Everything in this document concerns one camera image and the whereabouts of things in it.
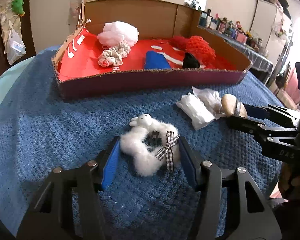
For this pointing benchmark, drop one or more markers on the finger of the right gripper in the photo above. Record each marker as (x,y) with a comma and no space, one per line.
(259,129)
(280,115)

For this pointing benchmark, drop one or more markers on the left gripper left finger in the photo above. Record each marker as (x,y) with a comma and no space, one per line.
(67,205)

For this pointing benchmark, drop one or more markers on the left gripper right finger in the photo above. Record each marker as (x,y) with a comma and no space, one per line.
(248,216)

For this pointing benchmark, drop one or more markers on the beige powder puff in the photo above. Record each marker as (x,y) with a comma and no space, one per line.
(232,106)

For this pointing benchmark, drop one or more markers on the black fuzzy pom pom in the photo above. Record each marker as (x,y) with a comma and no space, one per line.
(190,62)

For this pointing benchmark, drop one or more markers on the white fluffy sheep scrunchie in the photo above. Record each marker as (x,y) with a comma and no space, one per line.
(152,144)

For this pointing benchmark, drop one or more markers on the blue sponge cloth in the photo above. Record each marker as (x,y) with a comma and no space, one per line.
(154,60)

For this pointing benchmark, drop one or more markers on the dark cloth covered table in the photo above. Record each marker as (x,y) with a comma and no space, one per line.
(261,67)

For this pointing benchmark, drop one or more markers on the white tissue packet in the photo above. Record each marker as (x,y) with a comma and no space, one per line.
(203,106)

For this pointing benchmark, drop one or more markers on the red foam fruit net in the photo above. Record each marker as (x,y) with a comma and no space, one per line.
(201,50)

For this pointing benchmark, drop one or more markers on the red yarn ball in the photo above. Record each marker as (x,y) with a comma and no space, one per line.
(179,42)

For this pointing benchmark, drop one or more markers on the red plastic bag liner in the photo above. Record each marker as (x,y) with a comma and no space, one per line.
(80,58)

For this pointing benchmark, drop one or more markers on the white crochet scrunchie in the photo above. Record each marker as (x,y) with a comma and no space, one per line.
(114,56)

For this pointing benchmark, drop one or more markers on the clear plastic bag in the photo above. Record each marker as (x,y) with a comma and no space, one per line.
(15,47)

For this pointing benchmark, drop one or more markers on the brown cardboard box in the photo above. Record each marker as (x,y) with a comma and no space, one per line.
(154,19)

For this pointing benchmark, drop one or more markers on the white mesh bath pouf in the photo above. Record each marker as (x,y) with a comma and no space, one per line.
(116,32)

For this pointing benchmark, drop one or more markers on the green plush toy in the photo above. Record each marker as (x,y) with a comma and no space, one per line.
(17,7)

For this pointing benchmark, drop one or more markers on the orange tipped stick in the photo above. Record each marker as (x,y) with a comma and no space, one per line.
(82,12)

